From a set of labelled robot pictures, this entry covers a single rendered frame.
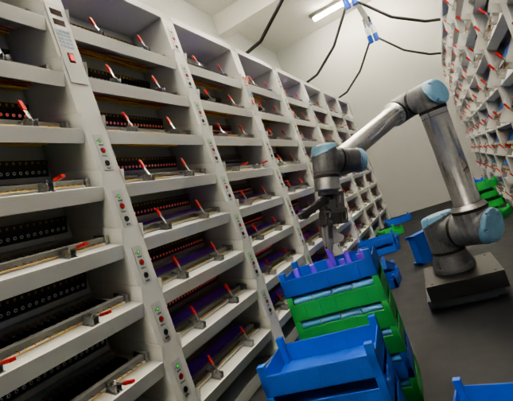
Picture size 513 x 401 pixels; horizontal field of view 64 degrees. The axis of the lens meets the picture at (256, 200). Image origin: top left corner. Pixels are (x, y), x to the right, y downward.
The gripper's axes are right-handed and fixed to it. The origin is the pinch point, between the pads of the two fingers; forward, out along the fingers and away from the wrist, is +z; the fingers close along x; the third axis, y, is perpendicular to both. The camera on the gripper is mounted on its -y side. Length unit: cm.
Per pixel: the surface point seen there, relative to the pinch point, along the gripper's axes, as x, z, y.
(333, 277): -15.3, 7.9, -4.5
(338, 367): -41, 26, -15
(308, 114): 223, -115, 74
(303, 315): -8.7, 19.6, -13.4
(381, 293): -21.3, 13.4, 7.6
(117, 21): 47, -108, -72
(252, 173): 85, -41, -9
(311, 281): -11.9, 8.8, -10.7
